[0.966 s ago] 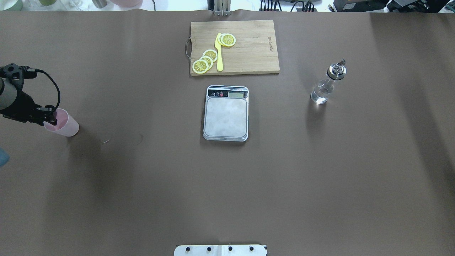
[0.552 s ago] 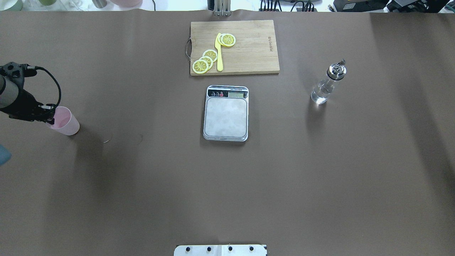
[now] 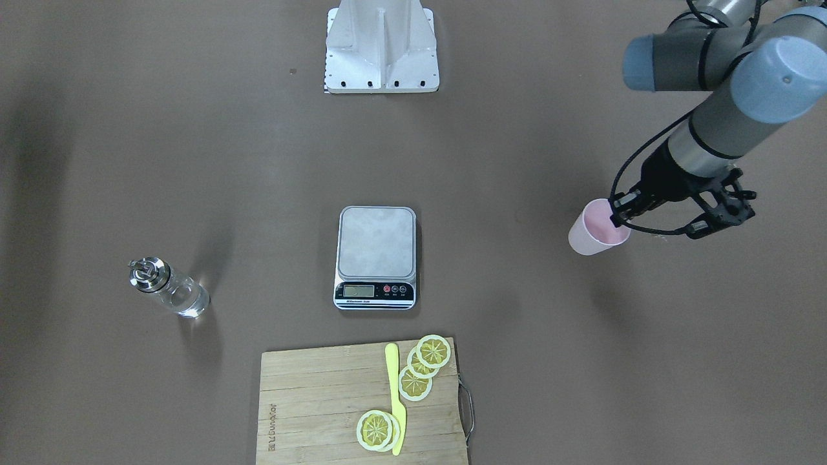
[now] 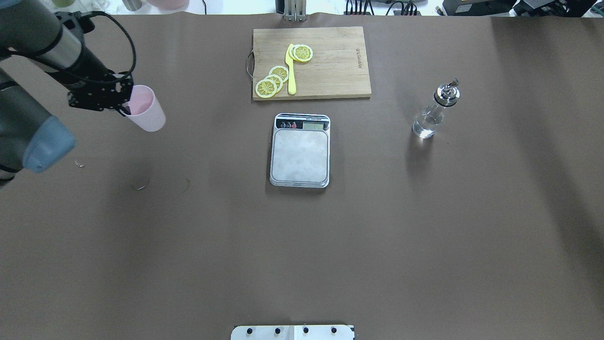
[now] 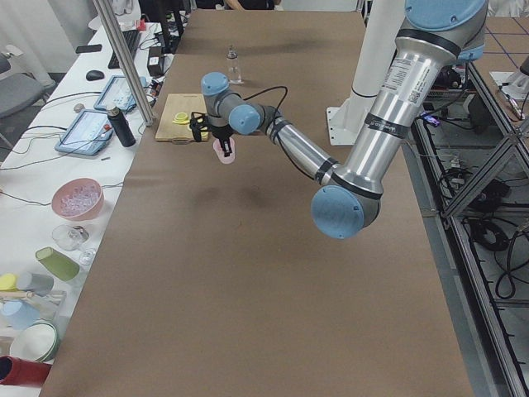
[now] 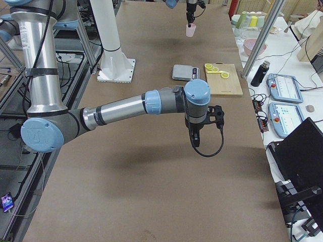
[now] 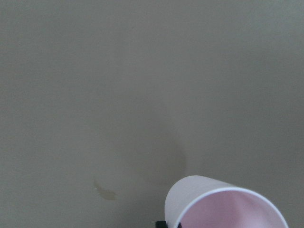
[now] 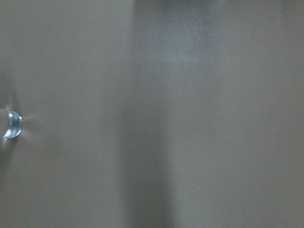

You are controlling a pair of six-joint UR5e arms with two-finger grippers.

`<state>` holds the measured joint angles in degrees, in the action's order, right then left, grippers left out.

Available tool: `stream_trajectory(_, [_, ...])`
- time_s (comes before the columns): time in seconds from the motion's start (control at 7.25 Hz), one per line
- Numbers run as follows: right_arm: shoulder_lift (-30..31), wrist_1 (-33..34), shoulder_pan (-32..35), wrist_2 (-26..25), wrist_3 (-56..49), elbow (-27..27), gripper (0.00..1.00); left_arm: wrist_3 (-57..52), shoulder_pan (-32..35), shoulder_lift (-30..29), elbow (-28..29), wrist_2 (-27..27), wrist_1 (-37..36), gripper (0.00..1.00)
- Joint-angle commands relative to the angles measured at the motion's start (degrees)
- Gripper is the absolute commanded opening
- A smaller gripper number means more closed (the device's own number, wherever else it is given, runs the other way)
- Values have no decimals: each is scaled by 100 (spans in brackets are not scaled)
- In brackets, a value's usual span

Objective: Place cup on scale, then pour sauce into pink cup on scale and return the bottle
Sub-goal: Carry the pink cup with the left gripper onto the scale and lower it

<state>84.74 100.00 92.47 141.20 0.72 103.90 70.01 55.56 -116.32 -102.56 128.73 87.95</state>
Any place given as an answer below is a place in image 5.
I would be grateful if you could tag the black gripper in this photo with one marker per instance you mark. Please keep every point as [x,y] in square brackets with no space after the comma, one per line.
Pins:
[221,133]

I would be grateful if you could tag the pink plastic cup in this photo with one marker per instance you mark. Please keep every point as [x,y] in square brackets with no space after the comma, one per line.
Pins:
[221,155]

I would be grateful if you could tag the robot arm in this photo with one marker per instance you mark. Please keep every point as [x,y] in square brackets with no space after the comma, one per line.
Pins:
[430,36]

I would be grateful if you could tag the glass sauce bottle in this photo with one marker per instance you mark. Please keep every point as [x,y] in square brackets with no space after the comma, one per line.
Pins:
[233,67]

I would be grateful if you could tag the green cup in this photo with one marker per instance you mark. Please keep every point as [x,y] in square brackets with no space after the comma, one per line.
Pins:
[57,263]

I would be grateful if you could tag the grey cup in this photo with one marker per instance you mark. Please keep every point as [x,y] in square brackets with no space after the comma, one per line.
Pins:
[36,283]

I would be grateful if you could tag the yellow cup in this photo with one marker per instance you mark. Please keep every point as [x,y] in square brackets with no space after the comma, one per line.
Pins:
[8,282]

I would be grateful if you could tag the light blue cup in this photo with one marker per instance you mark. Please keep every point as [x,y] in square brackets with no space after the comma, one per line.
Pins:
[20,314]

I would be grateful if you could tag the red cup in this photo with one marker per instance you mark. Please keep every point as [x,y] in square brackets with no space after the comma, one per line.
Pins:
[16,371]

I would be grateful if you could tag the lemon slice on board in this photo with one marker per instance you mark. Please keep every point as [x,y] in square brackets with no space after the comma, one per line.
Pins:
[181,118]

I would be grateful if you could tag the bamboo cutting board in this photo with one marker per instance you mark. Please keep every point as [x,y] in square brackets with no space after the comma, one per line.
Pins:
[168,131]

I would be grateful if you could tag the black power adapter box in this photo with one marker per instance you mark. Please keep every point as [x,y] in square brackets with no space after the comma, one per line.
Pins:
[155,62]

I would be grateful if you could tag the black thermos bottle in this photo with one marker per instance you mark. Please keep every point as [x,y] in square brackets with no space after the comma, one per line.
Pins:
[120,125]

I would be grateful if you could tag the far teach pendant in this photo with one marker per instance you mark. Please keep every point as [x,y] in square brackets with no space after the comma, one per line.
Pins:
[118,92]

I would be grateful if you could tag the teach pendant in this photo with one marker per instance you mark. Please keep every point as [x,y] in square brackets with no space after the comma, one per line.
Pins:
[88,134]
[118,92]

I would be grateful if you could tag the near teach pendant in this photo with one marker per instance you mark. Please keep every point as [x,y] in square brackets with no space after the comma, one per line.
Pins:
[88,134]

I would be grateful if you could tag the black computer mouse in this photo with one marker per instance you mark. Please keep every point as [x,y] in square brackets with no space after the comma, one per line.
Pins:
[94,75]

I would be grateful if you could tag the pink bowl with ice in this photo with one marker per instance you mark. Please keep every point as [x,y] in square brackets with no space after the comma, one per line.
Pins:
[78,200]

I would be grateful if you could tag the black smartphone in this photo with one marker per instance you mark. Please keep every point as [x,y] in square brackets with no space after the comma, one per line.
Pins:
[85,49]

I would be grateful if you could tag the white green-rimmed bowl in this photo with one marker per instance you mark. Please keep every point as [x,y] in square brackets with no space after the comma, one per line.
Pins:
[39,343]

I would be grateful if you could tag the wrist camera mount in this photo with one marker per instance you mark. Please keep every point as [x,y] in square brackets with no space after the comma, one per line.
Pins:
[199,126]

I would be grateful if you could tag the aluminium frame post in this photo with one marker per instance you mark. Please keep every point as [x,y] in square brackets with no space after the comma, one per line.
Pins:
[119,46]

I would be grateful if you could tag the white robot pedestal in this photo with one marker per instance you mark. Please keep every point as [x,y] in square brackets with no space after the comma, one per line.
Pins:
[376,54]

